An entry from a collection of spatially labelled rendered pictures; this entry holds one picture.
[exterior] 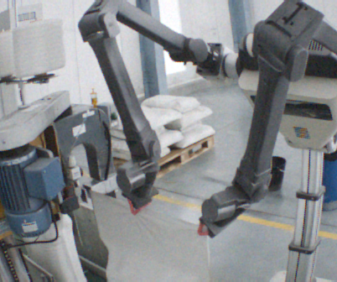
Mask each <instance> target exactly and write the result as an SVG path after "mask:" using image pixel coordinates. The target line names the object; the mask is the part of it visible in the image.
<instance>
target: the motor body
mask: <svg viewBox="0 0 337 282"><path fill-rule="evenodd" d="M35 152H36V151H35V147H34V146H33V145H31V144H30V147H29V148H28V149H27V150H26V151H25V152H23V153H21V154H18V155H15V156H9V157H6V158H0V200H1V203H2V205H3V207H4V208H3V209H4V212H5V216H6V219H7V222H8V225H9V227H10V229H11V231H12V232H13V233H14V234H16V235H18V236H20V237H21V238H33V237H37V236H40V235H43V234H44V233H46V232H47V231H48V229H49V228H50V227H51V225H50V224H51V223H52V221H51V215H50V211H49V205H48V203H47V202H46V201H45V199H40V198H33V197H31V196H30V195H29V192H28V187H27V183H26V180H25V177H24V173H23V170H24V168H26V167H27V166H28V165H30V164H32V162H34V160H36V159H37V158H38V155H37V154H36V153H35Z"/></svg>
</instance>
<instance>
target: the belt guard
mask: <svg viewBox="0 0 337 282"><path fill-rule="evenodd" d="M42 98H44V100H41V98H40V99H39V100H37V101H35V102H31V103H32V105H31V106H33V105H39V104H41V105H40V106H38V107H36V108H35V109H33V110H32V111H30V112H21V111H22V110H16V111H14V112H12V113H9V114H7V115H5V116H3V117H1V118H0V151H4V150H8V149H12V148H17V147H19V146H22V145H24V144H28V143H30V142H31V141H33V140H34V139H35V138H37V137H38V136H39V134H40V133H41V132H43V131H44V130H45V129H46V128H47V127H48V125H50V124H51V123H52V122H53V121H54V120H55V119H56V118H57V117H58V116H59V115H60V114H61V113H62V112H63V111H64V110H65V109H66V108H67V107H68V106H69V105H70V93H69V91H67V90H62V91H57V92H54V93H51V94H49V95H47V96H46V97H42ZM48 98H51V99H49V100H48ZM23 110H25V109H23Z"/></svg>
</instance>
